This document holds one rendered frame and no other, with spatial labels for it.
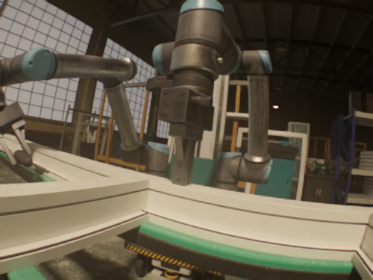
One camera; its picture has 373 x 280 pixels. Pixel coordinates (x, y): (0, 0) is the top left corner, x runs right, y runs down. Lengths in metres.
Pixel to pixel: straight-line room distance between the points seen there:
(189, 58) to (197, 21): 0.08
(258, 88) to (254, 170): 0.44
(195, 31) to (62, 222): 0.35
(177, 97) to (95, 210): 0.20
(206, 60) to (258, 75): 0.69
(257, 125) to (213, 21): 0.75
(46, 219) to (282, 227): 0.31
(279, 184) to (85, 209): 3.78
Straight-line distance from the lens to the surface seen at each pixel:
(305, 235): 0.33
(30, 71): 0.58
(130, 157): 1.37
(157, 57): 0.55
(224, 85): 1.44
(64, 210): 0.25
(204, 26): 0.37
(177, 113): 0.29
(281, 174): 3.91
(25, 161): 0.49
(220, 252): 0.30
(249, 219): 0.31
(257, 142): 1.08
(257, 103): 1.03
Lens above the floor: 1.00
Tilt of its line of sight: 1 degrees up
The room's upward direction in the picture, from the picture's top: 7 degrees clockwise
